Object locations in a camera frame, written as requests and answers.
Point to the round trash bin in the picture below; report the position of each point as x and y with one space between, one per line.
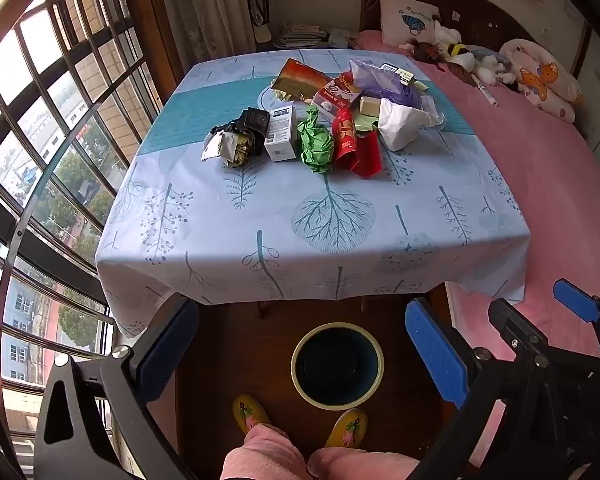
337 365

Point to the leaf print tablecloth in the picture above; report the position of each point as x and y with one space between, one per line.
280 220

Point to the beige box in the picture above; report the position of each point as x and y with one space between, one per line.
370 106

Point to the white crumpled paper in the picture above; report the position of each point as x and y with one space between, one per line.
400 127

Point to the purple plastic package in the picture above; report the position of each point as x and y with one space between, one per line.
380 80

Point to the clear plastic bag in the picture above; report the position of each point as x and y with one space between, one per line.
432 110

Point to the dark wooden headboard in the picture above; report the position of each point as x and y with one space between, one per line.
480 15

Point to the person's right leg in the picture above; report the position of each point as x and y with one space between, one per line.
360 465

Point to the bee plush toy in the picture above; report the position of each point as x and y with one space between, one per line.
457 50

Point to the orange foil bag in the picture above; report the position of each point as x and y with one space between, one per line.
300 77

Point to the green and cream box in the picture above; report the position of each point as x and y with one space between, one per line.
391 67
416 82

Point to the light green wrapper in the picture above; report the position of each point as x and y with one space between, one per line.
365 122

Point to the white crumpled wrapper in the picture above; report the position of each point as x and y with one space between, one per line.
212 149

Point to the strawberry print carton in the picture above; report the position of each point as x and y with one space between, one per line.
332 97

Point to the pink blanket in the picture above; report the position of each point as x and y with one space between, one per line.
530 170

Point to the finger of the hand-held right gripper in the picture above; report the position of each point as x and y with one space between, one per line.
515 327
577 302

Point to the stack of books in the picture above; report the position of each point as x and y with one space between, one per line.
300 35

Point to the person's leg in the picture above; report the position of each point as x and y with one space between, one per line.
265 455
360 465

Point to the pale blue small box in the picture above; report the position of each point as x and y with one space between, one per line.
341 37

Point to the yellow slipper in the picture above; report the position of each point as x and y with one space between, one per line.
250 412
347 427

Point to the window with metal grille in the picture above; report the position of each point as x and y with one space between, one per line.
40 135

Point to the lace curtain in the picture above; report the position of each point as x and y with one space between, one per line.
205 5

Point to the red plastic wrapper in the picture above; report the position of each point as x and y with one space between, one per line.
369 157

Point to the white pillow with blue print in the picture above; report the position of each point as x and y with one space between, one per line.
405 15

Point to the white pen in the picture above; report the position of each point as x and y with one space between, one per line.
485 91

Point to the green crumpled paper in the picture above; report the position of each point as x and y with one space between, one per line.
315 142

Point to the bear print pillow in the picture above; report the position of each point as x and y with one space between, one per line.
540 75

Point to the white cardboard box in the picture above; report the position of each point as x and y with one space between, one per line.
281 135

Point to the person's left leg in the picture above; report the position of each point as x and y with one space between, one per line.
265 455

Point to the gold crumpled foil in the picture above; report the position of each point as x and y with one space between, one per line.
240 152

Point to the black box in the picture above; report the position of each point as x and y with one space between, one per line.
254 120

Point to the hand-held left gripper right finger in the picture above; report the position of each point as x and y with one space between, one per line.
435 350

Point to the red snack packet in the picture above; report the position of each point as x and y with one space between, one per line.
345 137

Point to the white and grey plush toy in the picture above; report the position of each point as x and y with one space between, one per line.
492 65

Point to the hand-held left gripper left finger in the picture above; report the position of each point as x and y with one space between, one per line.
170 345

